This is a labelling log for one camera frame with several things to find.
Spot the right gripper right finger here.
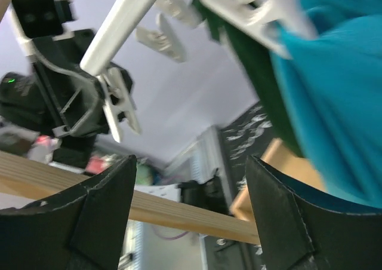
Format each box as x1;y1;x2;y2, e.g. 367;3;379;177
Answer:
246;157;381;270

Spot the green white sock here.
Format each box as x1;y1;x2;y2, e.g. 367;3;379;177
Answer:
192;0;304;158

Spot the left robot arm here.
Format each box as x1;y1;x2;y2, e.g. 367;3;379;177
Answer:
1;29;141;141

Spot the white hanger clip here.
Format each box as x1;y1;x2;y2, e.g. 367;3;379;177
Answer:
97;67;141;143

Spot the teal cloth garment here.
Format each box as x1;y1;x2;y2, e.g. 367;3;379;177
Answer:
272;0;381;208

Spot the wooden pole stand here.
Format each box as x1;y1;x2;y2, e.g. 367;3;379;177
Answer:
1;152;260;244

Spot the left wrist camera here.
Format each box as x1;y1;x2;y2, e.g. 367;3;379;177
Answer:
7;0;76;57

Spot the black marbled mat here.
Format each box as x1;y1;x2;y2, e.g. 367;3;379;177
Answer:
220;102;275;196

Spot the white plastic clip hanger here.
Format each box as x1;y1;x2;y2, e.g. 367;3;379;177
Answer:
80;0;318;76

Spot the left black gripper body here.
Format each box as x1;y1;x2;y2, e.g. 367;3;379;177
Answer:
29;29;134;138

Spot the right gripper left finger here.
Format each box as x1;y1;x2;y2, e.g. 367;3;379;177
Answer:
1;156;137;269

